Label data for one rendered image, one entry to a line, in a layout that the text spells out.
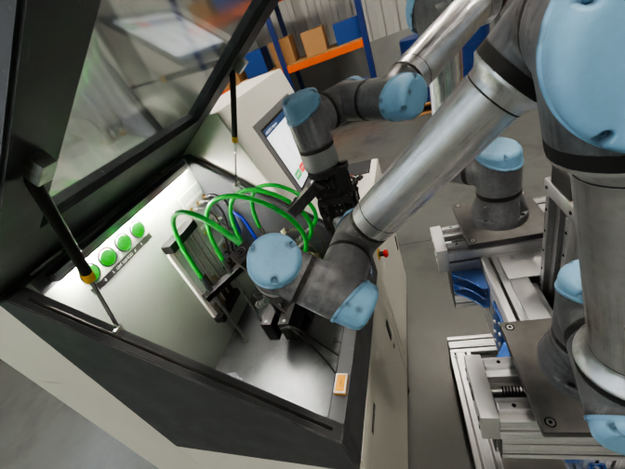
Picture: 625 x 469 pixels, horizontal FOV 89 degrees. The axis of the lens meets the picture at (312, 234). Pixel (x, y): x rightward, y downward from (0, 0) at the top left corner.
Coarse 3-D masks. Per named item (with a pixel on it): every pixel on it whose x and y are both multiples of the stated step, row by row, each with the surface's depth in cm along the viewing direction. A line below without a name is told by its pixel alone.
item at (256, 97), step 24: (240, 96) 120; (264, 96) 135; (216, 120) 106; (240, 120) 114; (192, 144) 114; (216, 144) 111; (240, 144) 110; (264, 144) 122; (240, 168) 115; (264, 168) 117; (288, 192) 126; (384, 264) 147; (384, 288) 140
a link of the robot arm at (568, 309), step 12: (576, 264) 49; (564, 276) 48; (576, 276) 47; (564, 288) 47; (576, 288) 45; (564, 300) 48; (576, 300) 45; (552, 312) 54; (564, 312) 48; (576, 312) 46; (552, 324) 54; (564, 324) 47; (576, 324) 45; (564, 336) 47
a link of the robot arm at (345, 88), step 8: (344, 80) 66; (352, 80) 65; (360, 80) 61; (328, 88) 64; (336, 88) 63; (344, 88) 62; (352, 88) 60; (328, 96) 62; (336, 96) 62; (344, 96) 61; (352, 96) 60; (336, 104) 62; (344, 104) 62; (352, 104) 60; (344, 112) 63; (352, 112) 61; (344, 120) 65; (352, 120) 65; (360, 120) 63
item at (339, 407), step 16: (368, 272) 116; (368, 320) 106; (352, 336) 90; (368, 336) 103; (352, 352) 86; (368, 352) 100; (336, 368) 84; (352, 368) 83; (368, 368) 98; (352, 384) 82; (336, 400) 77; (352, 400) 80; (336, 416) 74; (352, 416) 78; (352, 432) 77
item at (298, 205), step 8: (312, 184) 69; (320, 184) 69; (304, 192) 71; (312, 192) 70; (296, 200) 74; (304, 200) 72; (288, 208) 75; (296, 208) 73; (304, 208) 75; (296, 216) 75
